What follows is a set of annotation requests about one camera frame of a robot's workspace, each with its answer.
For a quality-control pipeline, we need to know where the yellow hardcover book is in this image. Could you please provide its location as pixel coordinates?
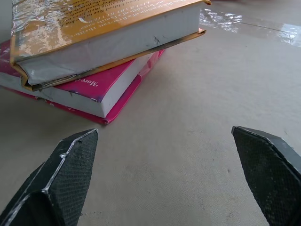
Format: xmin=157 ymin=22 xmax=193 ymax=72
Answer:
xmin=10 ymin=0 xmax=212 ymax=92

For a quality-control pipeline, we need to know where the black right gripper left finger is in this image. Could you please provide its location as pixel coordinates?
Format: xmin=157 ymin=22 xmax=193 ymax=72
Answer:
xmin=0 ymin=128 xmax=99 ymax=226

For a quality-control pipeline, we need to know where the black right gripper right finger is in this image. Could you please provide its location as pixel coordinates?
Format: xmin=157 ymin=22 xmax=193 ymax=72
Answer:
xmin=231 ymin=125 xmax=301 ymax=226

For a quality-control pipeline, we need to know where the pink hardcover book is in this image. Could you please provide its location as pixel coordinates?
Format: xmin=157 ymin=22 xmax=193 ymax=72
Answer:
xmin=0 ymin=39 xmax=165 ymax=125

